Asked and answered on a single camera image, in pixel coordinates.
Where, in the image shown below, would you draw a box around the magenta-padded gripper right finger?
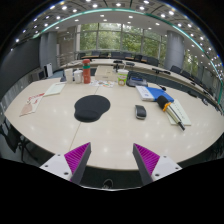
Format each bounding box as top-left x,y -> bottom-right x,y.
132,143 -> 183,187

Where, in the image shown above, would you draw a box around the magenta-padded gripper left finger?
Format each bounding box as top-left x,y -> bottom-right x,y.
39,142 -> 92,186

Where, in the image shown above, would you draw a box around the black computer mouse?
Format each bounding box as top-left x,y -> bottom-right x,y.
134,104 -> 148,120

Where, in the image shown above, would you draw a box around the black mouse pad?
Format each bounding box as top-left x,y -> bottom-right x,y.
73,94 -> 111,123

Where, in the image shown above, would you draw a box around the white booklet with dark text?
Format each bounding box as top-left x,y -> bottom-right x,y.
165,99 -> 193,127

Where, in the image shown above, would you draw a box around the red and beige leaflet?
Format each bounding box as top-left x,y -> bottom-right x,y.
19,92 -> 46,117

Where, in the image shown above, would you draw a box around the blue and white book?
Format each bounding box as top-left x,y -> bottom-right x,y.
135,85 -> 175,103

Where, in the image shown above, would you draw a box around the white booklet with red heading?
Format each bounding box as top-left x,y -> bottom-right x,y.
43,82 -> 67,98

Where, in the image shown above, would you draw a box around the colourful sticker sheet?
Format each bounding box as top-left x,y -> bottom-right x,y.
89,79 -> 116,89

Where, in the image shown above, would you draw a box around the white lidded mug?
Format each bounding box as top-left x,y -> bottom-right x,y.
73,69 -> 84,84

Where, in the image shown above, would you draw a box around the white paper cup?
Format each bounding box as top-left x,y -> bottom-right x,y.
64,68 -> 74,83

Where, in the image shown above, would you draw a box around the green printed cup with straw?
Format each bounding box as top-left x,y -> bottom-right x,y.
116,68 -> 130,87

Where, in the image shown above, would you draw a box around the red drink bottle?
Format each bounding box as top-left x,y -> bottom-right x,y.
81,59 -> 92,85

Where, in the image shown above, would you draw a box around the wide black desk microphone unit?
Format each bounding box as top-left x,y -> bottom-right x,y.
151,67 -> 172,75

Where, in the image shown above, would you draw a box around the white standing appliance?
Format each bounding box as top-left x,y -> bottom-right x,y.
44,63 -> 54,78

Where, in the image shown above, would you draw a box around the beige cardboard box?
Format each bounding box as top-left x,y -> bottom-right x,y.
94,65 -> 118,82

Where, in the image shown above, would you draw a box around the row of dark office chairs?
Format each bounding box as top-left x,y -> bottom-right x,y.
76,50 -> 214,98

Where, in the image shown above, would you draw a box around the round ceiling lights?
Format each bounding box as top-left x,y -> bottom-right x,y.
13,0 -> 223,68

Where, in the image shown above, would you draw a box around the black handheld microphone, yellow ring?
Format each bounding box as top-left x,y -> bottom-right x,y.
156,95 -> 186,132

